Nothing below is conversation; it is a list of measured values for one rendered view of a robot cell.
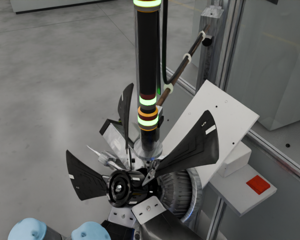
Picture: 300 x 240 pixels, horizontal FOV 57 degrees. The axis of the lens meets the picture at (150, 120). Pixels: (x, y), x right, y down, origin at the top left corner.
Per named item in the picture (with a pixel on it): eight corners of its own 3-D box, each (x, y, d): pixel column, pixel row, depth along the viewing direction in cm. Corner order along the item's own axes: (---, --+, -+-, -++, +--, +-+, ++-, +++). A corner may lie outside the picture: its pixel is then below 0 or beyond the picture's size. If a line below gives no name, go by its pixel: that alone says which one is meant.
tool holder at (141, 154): (143, 131, 72) (143, 101, 66) (169, 139, 70) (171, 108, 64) (128, 155, 66) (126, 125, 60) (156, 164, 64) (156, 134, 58)
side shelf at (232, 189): (222, 145, 154) (223, 142, 152) (275, 192, 131) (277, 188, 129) (188, 164, 145) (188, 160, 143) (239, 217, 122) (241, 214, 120)
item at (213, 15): (204, 25, 113) (207, 4, 107) (221, 28, 111) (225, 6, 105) (197, 35, 105) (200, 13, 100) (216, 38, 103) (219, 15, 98)
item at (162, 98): (206, 27, 102) (206, 24, 101) (210, 28, 102) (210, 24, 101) (151, 113, 65) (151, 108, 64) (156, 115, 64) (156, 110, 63)
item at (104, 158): (102, 161, 118) (105, 152, 117) (110, 167, 113) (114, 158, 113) (97, 160, 116) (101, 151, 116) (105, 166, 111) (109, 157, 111)
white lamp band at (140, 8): (140, 1, 47) (140, -4, 47) (164, 4, 46) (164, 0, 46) (129, 9, 44) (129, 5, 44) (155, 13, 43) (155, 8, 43)
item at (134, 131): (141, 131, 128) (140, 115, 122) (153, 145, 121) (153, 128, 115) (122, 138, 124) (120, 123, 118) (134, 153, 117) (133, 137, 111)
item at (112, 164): (136, 184, 102) (87, 147, 126) (138, 178, 102) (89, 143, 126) (132, 183, 100) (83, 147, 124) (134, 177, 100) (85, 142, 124)
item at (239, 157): (225, 145, 151) (229, 130, 143) (247, 165, 140) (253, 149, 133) (201, 158, 144) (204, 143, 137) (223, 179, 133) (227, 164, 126)
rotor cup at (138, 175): (137, 162, 100) (110, 157, 91) (166, 178, 90) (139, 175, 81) (124, 199, 101) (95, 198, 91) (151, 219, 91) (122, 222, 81)
